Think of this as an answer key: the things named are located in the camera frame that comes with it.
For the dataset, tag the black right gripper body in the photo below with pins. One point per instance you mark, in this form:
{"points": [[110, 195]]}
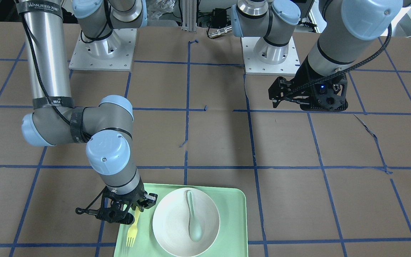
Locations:
{"points": [[132, 197]]}

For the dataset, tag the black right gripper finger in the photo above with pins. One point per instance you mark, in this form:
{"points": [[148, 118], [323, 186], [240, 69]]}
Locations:
{"points": [[128, 219]]}

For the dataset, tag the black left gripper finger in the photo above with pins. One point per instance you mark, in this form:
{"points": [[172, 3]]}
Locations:
{"points": [[275, 103]]}

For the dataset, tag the yellow plastic fork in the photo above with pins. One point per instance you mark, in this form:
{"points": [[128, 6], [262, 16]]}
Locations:
{"points": [[133, 229]]}

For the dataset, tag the white round plate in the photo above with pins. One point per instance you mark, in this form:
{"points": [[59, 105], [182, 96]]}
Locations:
{"points": [[171, 220]]}

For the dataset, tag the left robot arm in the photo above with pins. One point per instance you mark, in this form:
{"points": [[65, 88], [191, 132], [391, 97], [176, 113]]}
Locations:
{"points": [[357, 31]]}

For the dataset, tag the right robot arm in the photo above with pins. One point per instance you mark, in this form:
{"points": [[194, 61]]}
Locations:
{"points": [[106, 130]]}

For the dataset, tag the grey-green plastic spoon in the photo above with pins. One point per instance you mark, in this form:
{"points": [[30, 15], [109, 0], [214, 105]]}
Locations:
{"points": [[194, 227]]}

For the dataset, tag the light green tray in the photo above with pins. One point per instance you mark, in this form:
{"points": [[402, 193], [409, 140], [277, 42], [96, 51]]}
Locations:
{"points": [[232, 239]]}

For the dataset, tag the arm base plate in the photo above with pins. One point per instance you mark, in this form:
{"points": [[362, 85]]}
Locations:
{"points": [[114, 53], [260, 58]]}

